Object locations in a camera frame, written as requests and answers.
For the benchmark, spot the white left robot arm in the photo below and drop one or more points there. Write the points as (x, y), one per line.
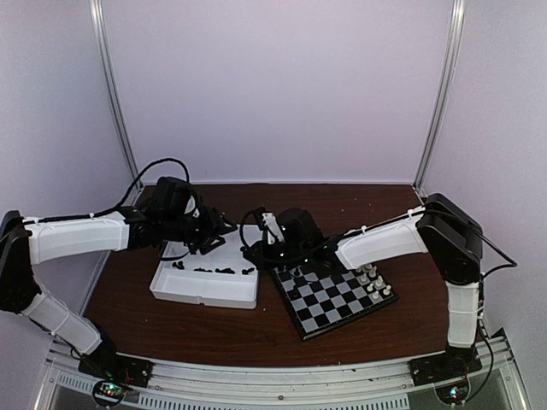
(30, 243)

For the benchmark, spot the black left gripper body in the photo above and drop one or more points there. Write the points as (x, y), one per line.
(196, 233)

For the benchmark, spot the aluminium frame post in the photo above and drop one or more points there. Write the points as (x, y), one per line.
(451, 54)
(100, 30)

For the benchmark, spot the left aluminium frame post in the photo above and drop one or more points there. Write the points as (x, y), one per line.
(100, 30)

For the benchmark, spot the circuit board with leds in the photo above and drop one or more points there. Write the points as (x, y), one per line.
(107, 394)
(453, 394)

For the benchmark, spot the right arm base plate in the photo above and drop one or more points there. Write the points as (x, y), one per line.
(441, 367)

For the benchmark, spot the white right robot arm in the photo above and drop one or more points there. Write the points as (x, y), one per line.
(445, 235)

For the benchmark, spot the right aluminium frame post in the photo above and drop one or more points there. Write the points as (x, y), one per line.
(451, 54)

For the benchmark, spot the white compartment tray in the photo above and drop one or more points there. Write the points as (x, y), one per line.
(207, 288)

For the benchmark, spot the right circuit board with LEDs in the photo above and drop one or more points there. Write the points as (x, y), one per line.
(453, 394)

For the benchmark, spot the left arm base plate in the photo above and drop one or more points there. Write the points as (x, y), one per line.
(124, 370)

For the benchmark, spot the black and grey chessboard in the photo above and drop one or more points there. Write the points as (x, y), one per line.
(328, 301)

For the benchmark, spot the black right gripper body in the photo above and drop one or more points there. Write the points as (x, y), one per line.
(297, 255)

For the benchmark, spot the left circuit board with LEDs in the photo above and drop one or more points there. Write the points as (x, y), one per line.
(107, 394)

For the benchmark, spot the front aluminium rail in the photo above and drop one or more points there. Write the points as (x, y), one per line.
(385, 384)

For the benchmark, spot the black pieces pile in tray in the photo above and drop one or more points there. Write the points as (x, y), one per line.
(180, 265)

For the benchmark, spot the black king piece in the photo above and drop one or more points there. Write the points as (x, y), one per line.
(294, 294)

